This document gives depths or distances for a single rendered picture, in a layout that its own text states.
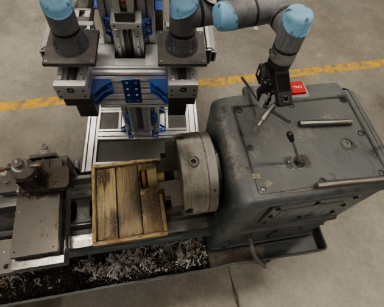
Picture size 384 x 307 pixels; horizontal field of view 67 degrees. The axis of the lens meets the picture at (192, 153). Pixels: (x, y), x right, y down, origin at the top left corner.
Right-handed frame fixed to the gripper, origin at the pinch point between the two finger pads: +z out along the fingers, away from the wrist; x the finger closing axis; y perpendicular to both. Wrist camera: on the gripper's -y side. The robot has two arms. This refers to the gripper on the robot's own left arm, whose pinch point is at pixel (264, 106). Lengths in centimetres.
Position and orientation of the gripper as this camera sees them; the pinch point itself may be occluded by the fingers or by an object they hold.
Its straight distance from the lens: 106.9
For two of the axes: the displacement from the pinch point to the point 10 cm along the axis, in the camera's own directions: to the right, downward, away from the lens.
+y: -1.7, -8.6, 4.7
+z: -0.7, 4.9, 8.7
